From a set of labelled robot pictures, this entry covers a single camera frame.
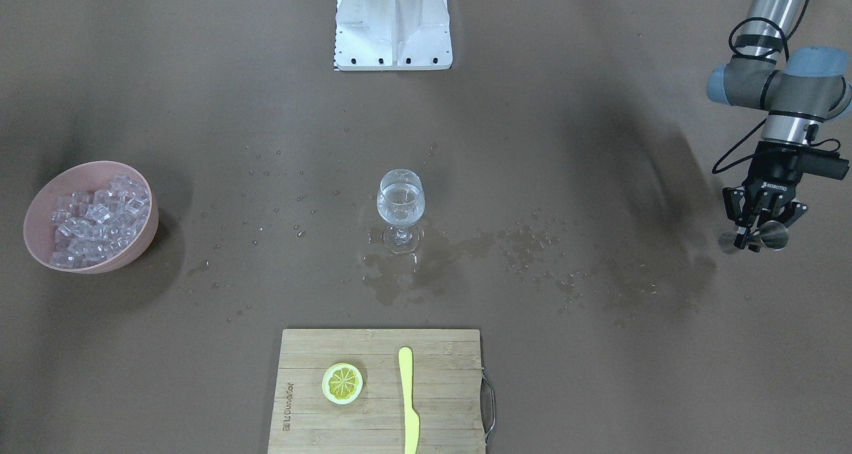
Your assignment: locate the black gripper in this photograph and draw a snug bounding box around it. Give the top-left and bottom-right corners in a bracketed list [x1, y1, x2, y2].
[722, 141, 849, 251]

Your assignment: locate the steel jigger measuring cup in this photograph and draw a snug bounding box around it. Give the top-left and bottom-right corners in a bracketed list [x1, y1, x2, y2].
[716, 220, 790, 254]

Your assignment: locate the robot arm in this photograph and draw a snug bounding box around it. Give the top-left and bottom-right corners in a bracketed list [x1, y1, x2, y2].
[706, 0, 850, 252]

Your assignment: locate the clear wine glass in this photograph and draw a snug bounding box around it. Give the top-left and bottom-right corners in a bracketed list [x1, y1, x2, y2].
[377, 168, 425, 254]

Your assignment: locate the clear ice cubes pile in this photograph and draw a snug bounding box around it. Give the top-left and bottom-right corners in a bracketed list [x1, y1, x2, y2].
[49, 174, 152, 269]

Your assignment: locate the brown table mat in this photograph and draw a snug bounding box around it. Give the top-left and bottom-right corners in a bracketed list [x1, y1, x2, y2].
[2, 0, 850, 453]

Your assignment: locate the bamboo cutting board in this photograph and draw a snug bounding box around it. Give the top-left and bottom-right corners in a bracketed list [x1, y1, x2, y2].
[267, 328, 492, 453]

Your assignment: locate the yellow plastic knife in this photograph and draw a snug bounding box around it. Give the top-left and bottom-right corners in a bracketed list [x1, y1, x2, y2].
[398, 347, 421, 454]

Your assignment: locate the yellow lemon slice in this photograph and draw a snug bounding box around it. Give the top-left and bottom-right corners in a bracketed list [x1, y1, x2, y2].
[321, 363, 364, 405]

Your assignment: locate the pink bowl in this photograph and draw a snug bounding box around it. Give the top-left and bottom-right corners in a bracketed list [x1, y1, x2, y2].
[23, 160, 160, 274]

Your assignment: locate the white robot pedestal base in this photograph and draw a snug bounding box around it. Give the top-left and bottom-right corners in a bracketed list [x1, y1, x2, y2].
[333, 0, 453, 71]

